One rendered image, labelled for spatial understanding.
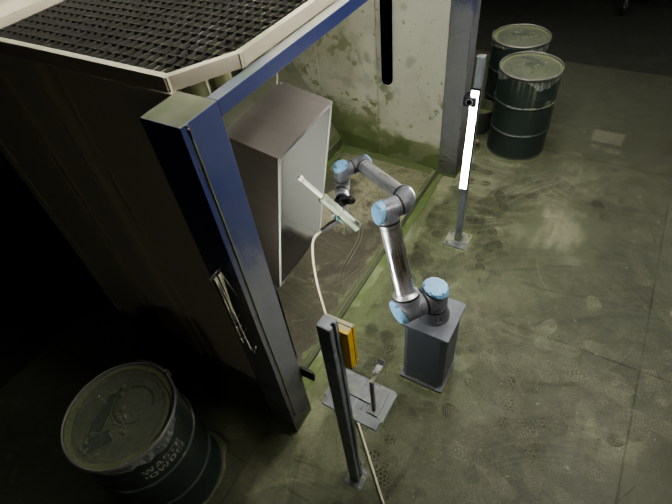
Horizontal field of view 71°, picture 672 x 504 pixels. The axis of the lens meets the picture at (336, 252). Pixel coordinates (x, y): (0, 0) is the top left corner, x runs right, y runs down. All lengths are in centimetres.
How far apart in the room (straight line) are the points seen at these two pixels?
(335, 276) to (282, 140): 166
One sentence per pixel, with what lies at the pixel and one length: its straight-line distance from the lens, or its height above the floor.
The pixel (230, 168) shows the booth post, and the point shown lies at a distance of 175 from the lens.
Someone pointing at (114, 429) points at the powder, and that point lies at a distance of 269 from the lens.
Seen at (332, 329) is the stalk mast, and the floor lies 163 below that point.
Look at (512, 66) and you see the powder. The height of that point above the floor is 86.
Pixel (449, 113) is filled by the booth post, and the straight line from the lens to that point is 452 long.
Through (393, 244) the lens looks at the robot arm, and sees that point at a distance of 246.
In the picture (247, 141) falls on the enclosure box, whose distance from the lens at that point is 256.
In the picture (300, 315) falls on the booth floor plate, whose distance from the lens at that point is 372.
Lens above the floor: 302
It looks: 47 degrees down
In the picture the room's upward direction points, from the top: 8 degrees counter-clockwise
